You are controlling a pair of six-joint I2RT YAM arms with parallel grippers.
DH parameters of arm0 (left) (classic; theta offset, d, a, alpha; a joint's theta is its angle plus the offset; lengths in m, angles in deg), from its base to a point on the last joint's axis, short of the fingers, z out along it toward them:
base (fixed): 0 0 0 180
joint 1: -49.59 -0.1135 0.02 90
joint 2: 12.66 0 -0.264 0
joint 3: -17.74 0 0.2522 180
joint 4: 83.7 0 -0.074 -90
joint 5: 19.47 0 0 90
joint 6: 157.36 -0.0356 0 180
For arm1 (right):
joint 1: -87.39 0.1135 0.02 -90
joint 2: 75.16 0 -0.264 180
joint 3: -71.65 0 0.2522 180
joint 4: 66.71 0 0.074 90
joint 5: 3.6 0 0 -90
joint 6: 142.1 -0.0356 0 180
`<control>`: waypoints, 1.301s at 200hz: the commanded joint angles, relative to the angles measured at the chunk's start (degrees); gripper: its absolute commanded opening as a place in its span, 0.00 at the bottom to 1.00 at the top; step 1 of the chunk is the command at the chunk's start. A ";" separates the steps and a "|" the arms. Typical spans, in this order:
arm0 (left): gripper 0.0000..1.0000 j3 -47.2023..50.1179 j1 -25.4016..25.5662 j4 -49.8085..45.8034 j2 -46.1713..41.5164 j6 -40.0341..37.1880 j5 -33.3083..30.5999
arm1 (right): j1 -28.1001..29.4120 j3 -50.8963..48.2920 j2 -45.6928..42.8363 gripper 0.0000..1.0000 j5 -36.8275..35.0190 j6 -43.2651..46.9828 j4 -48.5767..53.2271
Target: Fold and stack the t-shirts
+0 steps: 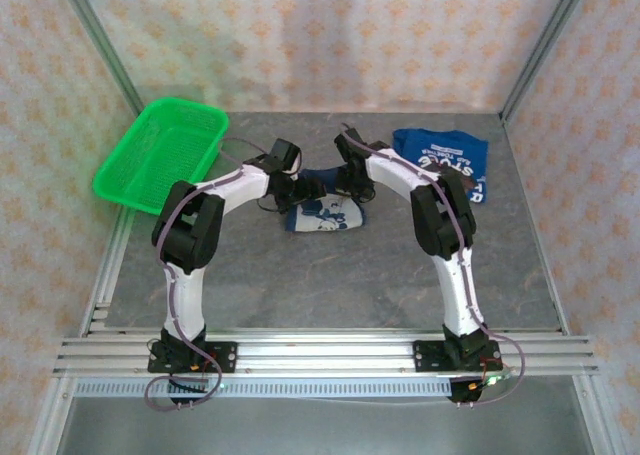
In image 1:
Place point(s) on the royal blue printed t-shirt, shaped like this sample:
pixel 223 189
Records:
pixel 440 147

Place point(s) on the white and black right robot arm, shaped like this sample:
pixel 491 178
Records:
pixel 460 285

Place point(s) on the green plastic mesh basket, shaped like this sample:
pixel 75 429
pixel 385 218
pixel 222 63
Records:
pixel 165 140

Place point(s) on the aluminium frame post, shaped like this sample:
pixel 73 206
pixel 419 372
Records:
pixel 545 40
pixel 100 40

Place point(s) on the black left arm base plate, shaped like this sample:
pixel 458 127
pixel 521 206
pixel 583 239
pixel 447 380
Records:
pixel 225 357

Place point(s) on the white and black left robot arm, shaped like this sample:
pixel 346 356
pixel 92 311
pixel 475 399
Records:
pixel 185 300

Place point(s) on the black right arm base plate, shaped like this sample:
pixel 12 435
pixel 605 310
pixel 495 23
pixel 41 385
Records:
pixel 427 356

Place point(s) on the navy blue t-shirt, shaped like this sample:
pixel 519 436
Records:
pixel 325 215

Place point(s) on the aluminium mounting rail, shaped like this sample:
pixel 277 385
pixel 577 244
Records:
pixel 325 350

